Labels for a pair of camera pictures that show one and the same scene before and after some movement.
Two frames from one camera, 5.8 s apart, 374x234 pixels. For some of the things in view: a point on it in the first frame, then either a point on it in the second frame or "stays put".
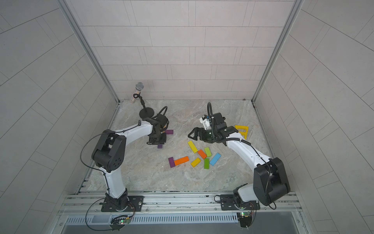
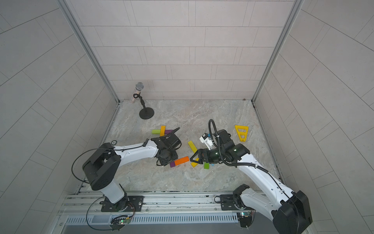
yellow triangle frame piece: [244, 133] stays put
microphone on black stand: [145, 112] stays put
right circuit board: [245, 219] stays put
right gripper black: [203, 136] -> [201, 159]
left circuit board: [118, 223] stays put
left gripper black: [164, 141] -> [165, 162]
